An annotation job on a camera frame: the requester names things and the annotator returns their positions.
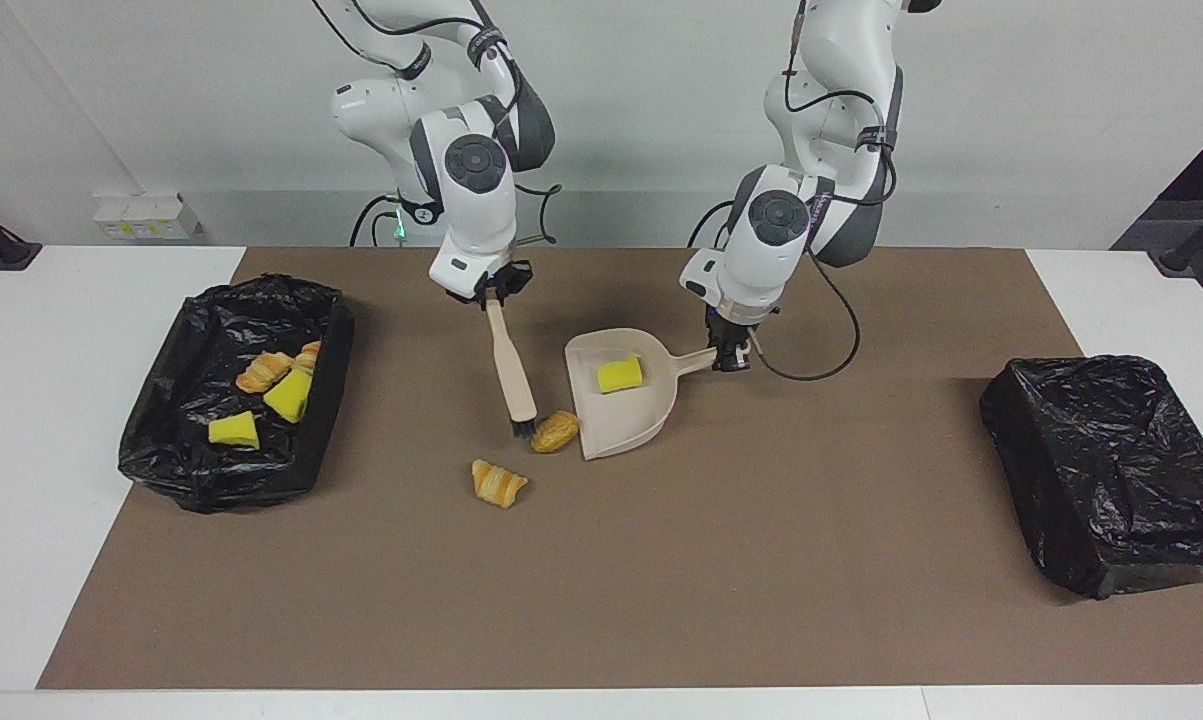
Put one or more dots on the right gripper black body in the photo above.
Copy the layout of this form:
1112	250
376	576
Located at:
496	283

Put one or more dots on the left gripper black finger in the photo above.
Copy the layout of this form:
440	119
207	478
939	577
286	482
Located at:
722	355
742	355

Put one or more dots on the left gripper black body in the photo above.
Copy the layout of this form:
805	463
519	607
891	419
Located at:
731	328

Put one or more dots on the beige brush with black bristles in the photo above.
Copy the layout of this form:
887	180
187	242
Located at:
511	370

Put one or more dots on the yellow sponge piece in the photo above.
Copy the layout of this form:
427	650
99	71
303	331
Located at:
620	375
288	397
233	431

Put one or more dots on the beige plastic dustpan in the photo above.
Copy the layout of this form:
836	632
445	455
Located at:
626	420

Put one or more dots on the brown toy bread roll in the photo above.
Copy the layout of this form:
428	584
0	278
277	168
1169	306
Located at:
556	432

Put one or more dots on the orange striped toy croissant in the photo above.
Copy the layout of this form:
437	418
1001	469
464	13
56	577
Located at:
499	483
264	372

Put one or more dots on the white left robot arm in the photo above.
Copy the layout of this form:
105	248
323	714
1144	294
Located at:
776	260

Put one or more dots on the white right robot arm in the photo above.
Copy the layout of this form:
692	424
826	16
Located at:
476	210

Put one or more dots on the black bag lined bin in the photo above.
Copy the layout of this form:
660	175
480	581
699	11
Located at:
181	400
1111	470

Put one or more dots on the brown table mat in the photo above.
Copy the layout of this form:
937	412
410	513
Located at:
861	580

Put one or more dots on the white wall socket box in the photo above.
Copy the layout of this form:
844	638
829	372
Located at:
146	216

